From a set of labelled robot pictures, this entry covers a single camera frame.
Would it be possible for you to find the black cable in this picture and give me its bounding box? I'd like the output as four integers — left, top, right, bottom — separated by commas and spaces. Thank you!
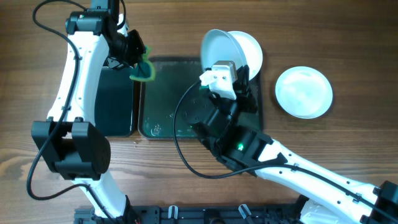
172, 80, 398, 223
26, 0, 127, 224

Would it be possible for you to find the dark grey serving tray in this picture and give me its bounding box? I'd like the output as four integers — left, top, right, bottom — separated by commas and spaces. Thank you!
137, 56, 264, 140

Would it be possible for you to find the right black cable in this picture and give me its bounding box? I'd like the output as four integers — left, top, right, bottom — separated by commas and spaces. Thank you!
172, 80, 398, 223

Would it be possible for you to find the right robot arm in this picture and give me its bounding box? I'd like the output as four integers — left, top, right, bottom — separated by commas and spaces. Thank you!
177, 66, 397, 223

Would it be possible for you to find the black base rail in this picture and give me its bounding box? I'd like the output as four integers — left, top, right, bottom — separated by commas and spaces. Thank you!
74, 203, 301, 224

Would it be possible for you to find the green and yellow sponge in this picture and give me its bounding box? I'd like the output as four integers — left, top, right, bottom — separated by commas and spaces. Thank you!
129, 45, 156, 82

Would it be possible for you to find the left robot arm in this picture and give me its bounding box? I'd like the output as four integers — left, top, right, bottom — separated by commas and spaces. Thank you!
31, 1, 156, 223

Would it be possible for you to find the white plate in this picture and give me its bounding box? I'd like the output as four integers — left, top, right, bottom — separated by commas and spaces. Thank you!
229, 30, 263, 80
200, 29, 248, 71

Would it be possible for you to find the light blue plate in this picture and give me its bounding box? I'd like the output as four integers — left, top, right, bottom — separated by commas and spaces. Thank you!
275, 66, 333, 119

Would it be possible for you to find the left black cable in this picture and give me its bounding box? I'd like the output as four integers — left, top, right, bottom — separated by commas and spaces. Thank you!
26, 0, 127, 224

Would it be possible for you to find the black rectangular water tub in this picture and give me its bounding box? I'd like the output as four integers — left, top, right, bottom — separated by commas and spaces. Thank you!
95, 67, 134, 137

